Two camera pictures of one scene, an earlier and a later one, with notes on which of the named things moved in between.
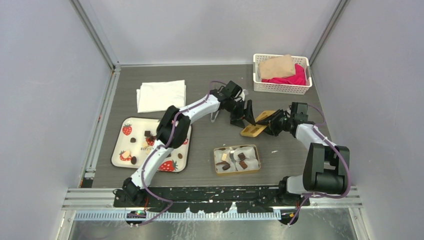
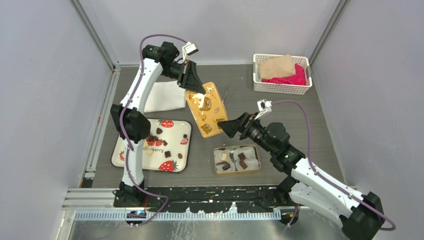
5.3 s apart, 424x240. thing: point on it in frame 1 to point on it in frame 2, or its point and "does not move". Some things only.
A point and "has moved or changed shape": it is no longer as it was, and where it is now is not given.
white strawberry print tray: x=135 y=137 does not move
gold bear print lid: x=252 y=130 has moved or changed shape
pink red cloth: x=299 y=78 does not move
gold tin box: x=236 y=159 does not move
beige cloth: x=276 y=67 does not move
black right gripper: x=271 y=128 to x=230 y=127
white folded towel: x=160 y=96 does not move
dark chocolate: x=226 y=167 does not move
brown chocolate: x=243 y=164 does not move
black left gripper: x=237 y=120 to x=188 y=77
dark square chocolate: x=241 y=156 does not move
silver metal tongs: x=213 y=120 has moved or changed shape
